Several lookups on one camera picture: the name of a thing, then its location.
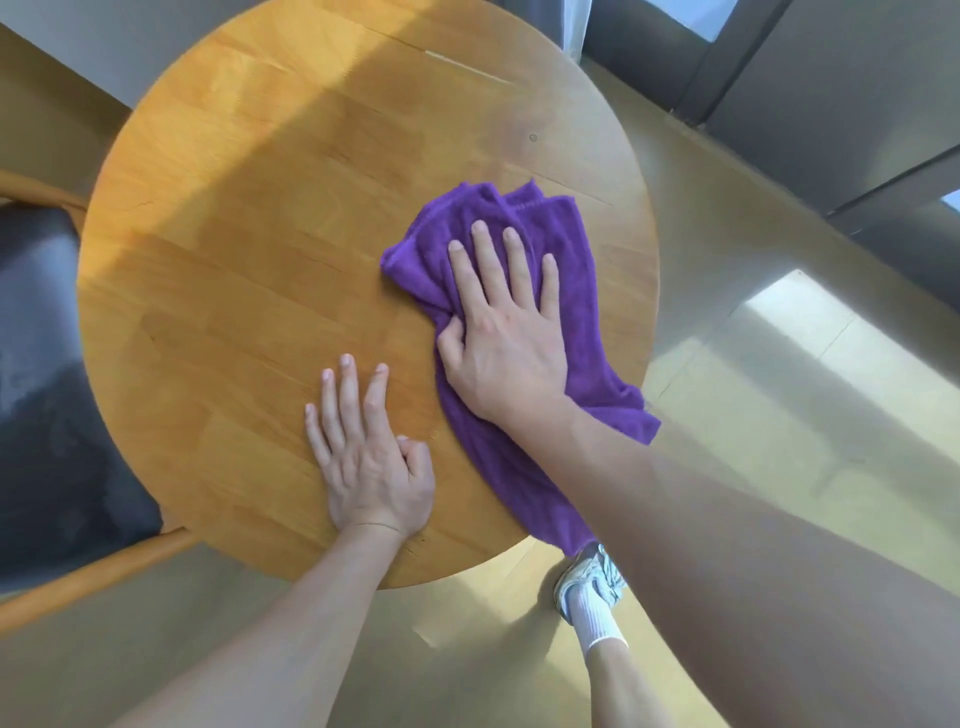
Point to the person's right hand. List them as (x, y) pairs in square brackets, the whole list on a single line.
[(510, 337)]

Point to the person's left hand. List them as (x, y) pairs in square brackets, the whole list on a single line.
[(371, 469)]

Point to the purple microfibre cloth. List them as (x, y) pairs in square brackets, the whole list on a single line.
[(555, 360)]

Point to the wooden chair with black seat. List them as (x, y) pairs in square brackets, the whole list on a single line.
[(52, 412)]

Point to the person's left forearm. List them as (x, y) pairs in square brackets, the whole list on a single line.
[(277, 637)]

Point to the person's right forearm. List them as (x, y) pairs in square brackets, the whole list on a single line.
[(787, 585)]

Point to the person's right white sneaker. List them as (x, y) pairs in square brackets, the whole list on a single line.
[(589, 581)]

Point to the person's right white sock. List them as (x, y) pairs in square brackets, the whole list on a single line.
[(596, 619)]

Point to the person's right leg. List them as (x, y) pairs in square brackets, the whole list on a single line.
[(622, 686)]

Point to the round wooden table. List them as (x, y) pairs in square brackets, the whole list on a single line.
[(262, 300)]

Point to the large glass window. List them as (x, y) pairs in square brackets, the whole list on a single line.
[(787, 75)]

